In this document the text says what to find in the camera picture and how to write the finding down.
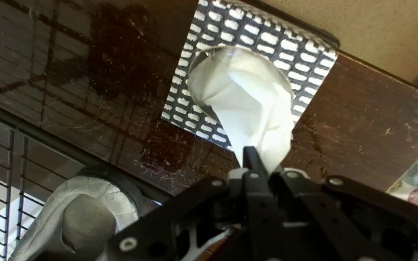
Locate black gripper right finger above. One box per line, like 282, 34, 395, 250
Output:
268, 166, 418, 261

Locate grey fleece slipper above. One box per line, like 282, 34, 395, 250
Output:
11, 166, 173, 261

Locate black white patterned napkin box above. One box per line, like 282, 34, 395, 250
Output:
160, 0, 340, 151

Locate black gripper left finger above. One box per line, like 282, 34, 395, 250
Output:
106, 145, 281, 261

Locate black metal shoe rack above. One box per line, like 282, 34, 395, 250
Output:
0, 96, 172, 261

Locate white paper napkin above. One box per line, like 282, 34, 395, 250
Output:
186, 45, 297, 176

